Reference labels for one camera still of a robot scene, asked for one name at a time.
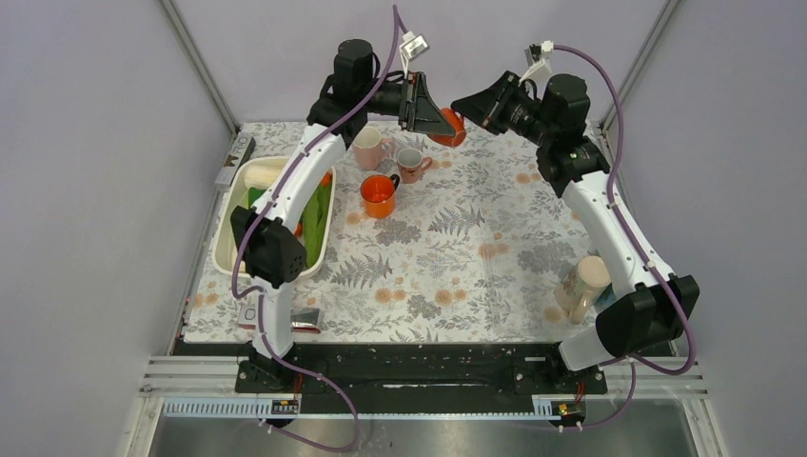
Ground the white plastic tray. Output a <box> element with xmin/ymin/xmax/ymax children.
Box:
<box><xmin>211</xmin><ymin>157</ymin><xmax>336</xmax><ymax>279</ymax></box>

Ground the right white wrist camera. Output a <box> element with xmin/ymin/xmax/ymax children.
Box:
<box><xmin>519</xmin><ymin>40</ymin><xmax>555</xmax><ymax>84</ymax></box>

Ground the orange mug black rim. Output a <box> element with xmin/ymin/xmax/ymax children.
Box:
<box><xmin>360</xmin><ymin>174</ymin><xmax>401</xmax><ymax>219</ymax></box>

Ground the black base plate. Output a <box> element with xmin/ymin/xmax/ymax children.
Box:
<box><xmin>235</xmin><ymin>343</ymin><xmax>607</xmax><ymax>414</ymax></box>

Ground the salmon pink floral mug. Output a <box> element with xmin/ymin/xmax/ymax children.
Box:
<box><xmin>396</xmin><ymin>148</ymin><xmax>433</xmax><ymax>184</ymax></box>

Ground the toy green bok choy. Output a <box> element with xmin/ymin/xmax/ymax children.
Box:
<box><xmin>239</xmin><ymin>183</ymin><xmax>333</xmax><ymax>276</ymax></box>

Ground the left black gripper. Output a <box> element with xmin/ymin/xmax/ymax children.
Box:
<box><xmin>360</xmin><ymin>71</ymin><xmax>457</xmax><ymax>136</ymax></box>

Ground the silver snack packet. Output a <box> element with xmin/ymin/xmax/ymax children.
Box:
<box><xmin>236</xmin><ymin>304</ymin><xmax>323</xmax><ymax>334</ymax></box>

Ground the white cable duct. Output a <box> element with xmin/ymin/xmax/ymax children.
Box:
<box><xmin>162</xmin><ymin>395</ymin><xmax>587</xmax><ymax>420</ymax></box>

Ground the small red-orange mug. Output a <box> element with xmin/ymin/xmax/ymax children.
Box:
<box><xmin>427</xmin><ymin>108</ymin><xmax>468</xmax><ymax>149</ymax></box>

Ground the light pink mug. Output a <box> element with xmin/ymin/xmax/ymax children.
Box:
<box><xmin>351</xmin><ymin>126</ymin><xmax>397</xmax><ymax>170</ymax></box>

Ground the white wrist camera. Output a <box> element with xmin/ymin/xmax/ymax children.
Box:
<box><xmin>399</xmin><ymin>31</ymin><xmax>430</xmax><ymax>75</ymax></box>
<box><xmin>519</xmin><ymin>40</ymin><xmax>555</xmax><ymax>84</ymax></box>

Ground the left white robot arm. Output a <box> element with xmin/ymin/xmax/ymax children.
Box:
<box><xmin>230</xmin><ymin>39</ymin><xmax>453</xmax><ymax>391</ymax></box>

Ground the toy yellow cabbage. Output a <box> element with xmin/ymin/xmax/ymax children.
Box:
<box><xmin>244</xmin><ymin>164</ymin><xmax>283</xmax><ymax>189</ymax></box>

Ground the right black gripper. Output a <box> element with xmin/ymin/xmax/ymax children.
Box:
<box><xmin>451</xmin><ymin>70</ymin><xmax>555</xmax><ymax>147</ymax></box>

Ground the cream floral mug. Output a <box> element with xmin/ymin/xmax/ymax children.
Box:
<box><xmin>554</xmin><ymin>255</ymin><xmax>612</xmax><ymax>325</ymax></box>

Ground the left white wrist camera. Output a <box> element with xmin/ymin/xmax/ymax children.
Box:
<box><xmin>399</xmin><ymin>31</ymin><xmax>430</xmax><ymax>75</ymax></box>

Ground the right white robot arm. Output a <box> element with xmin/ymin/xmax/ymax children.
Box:
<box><xmin>450</xmin><ymin>71</ymin><xmax>700</xmax><ymax>392</ymax></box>

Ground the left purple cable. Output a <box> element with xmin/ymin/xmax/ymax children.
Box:
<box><xmin>229</xmin><ymin>5</ymin><xmax>408</xmax><ymax>453</ymax></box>

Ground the floral table mat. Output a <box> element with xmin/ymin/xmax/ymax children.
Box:
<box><xmin>183</xmin><ymin>119</ymin><xmax>660</xmax><ymax>345</ymax></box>

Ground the grey box at wall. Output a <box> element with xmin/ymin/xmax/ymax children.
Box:
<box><xmin>214</xmin><ymin>131</ymin><xmax>256</xmax><ymax>191</ymax></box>

